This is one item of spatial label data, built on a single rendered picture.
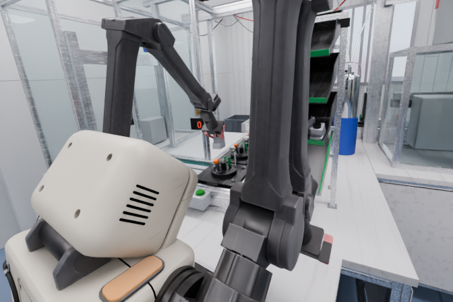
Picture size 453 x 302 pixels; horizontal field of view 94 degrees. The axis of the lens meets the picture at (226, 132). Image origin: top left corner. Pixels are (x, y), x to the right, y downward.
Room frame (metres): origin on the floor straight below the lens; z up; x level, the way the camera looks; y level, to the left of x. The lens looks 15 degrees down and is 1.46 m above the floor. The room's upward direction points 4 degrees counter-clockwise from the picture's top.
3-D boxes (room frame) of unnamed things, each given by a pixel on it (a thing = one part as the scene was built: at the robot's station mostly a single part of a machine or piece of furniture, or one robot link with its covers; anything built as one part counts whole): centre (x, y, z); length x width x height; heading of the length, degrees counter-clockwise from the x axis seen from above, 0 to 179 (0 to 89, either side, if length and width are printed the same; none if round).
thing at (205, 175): (1.04, 0.03, 0.96); 0.24 x 0.24 x 0.02; 63
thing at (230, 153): (1.27, -0.09, 1.01); 0.24 x 0.24 x 0.13; 63
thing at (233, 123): (3.15, -0.33, 0.73); 0.62 x 0.42 x 0.23; 63
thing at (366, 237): (1.44, -0.17, 0.85); 1.50 x 1.41 x 0.03; 63
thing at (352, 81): (1.49, -0.87, 1.32); 0.14 x 0.14 x 0.38
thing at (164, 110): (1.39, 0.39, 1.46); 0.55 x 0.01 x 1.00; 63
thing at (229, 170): (1.04, 0.03, 0.98); 0.14 x 0.14 x 0.02
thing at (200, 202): (0.89, 0.20, 0.93); 0.21 x 0.07 x 0.06; 63
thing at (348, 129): (1.49, -0.87, 1.00); 0.16 x 0.16 x 0.27
